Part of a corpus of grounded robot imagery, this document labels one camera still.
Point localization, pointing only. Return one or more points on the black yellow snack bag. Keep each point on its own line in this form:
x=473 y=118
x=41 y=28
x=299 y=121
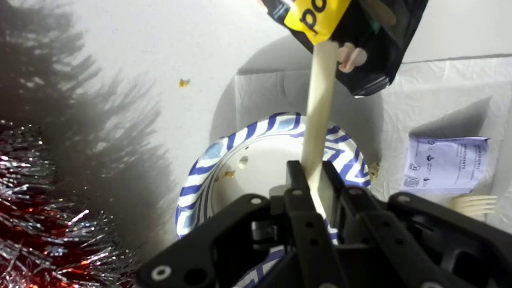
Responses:
x=372 y=36

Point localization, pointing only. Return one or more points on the beige plastic fork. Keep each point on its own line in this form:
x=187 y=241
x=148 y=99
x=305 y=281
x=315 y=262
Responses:
x=473 y=206

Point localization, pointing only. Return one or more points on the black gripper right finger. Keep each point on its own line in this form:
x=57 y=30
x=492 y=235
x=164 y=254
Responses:
x=417 y=244

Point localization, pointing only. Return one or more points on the red silver tinsel garland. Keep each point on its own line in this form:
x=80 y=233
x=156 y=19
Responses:
x=43 y=243

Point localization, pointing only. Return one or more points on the blue white small packet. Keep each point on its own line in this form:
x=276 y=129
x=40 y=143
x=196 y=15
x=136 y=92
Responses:
x=444 y=166

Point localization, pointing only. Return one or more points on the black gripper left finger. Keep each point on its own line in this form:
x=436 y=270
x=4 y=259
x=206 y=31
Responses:
x=308 y=259

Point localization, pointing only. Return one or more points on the blue patterned paper plate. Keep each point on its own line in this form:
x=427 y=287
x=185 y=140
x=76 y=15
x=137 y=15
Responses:
x=252 y=161

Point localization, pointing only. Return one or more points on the beige plastic spoon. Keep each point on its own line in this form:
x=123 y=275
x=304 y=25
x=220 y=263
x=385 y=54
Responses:
x=316 y=116

